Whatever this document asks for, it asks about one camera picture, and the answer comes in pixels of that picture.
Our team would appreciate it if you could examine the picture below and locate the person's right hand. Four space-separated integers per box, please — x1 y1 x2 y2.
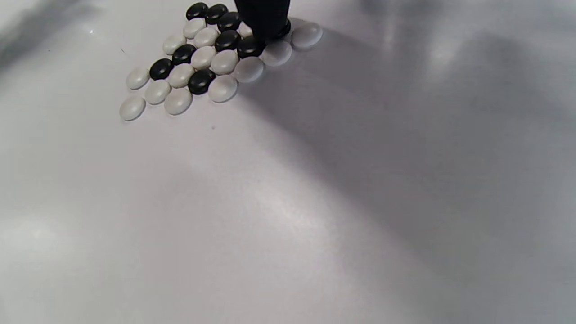
234 0 292 44

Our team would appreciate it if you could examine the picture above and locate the round black go stone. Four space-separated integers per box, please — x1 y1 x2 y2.
272 19 292 40

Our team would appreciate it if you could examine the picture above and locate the pile of mixed go stones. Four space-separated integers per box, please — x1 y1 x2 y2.
119 2 324 122

